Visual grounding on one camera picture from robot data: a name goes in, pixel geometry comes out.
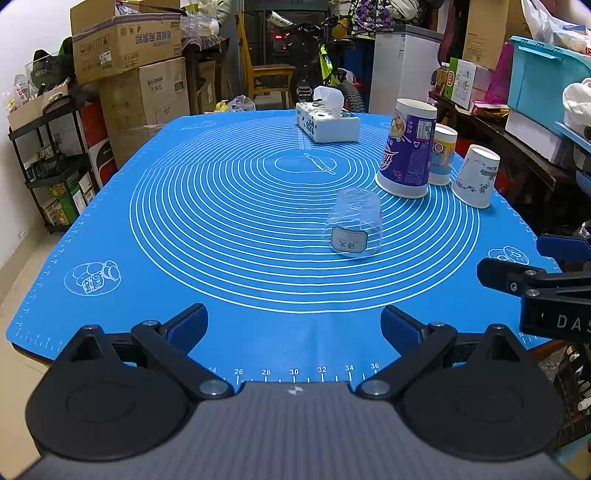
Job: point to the white plastic bag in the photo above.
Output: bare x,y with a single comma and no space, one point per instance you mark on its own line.
549,23

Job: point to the floral cloth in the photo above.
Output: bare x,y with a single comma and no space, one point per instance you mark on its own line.
369,16

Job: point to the white flat box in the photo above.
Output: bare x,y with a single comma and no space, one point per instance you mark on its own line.
531,134

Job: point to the crumpled clear plastic bag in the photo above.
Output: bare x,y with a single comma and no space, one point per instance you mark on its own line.
241,104

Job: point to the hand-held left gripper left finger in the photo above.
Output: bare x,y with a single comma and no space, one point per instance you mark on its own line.
187,324

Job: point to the tall brown cardboard box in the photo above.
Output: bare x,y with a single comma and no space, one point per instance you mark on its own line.
485,32

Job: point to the small yellow blue paper cup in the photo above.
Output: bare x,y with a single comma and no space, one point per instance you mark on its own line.
444,159

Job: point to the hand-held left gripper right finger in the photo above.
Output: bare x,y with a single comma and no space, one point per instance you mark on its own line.
402,325

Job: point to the black bicycle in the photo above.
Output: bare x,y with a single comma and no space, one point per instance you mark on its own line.
323,69

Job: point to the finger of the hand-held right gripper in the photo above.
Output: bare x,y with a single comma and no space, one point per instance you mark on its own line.
508,277
565,247

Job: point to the dark green cap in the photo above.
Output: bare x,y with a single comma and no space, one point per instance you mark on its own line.
46,69

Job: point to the white tissue box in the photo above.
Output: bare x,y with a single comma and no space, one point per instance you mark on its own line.
328,125

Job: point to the white cloth bundle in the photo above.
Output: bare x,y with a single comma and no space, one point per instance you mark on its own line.
579,104

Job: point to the yellow toy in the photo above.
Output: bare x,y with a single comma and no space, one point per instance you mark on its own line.
221,107

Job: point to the white floral paper cup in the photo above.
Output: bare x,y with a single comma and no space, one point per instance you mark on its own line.
475,177

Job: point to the dark wooden side table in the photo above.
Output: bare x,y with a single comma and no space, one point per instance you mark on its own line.
521,161

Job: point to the large plain cardboard box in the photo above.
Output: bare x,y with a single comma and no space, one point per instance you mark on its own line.
147,99

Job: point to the drink bottle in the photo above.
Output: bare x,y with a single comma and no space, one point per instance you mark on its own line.
442,81

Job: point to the green white carton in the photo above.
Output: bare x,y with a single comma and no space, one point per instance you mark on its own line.
464,83

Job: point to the black metal shelf rack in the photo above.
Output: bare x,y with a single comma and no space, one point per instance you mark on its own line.
32,182

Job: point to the white chest freezer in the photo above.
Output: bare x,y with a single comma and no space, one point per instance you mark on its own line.
406,60

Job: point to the pink gift bag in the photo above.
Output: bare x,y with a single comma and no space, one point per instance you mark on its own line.
501,76

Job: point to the clear plastic cup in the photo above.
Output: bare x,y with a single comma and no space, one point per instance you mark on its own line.
353,217

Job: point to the wooden chair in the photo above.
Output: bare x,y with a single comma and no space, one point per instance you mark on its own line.
270,74

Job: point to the tall purple paper cup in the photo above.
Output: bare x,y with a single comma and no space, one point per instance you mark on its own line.
406,147

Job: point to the blue silicone baking mat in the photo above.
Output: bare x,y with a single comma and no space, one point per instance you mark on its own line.
231,240

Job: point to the teal plastic storage bin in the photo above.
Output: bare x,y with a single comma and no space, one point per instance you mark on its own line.
538,78

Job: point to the open printed cardboard box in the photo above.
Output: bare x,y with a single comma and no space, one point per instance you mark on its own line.
124,46

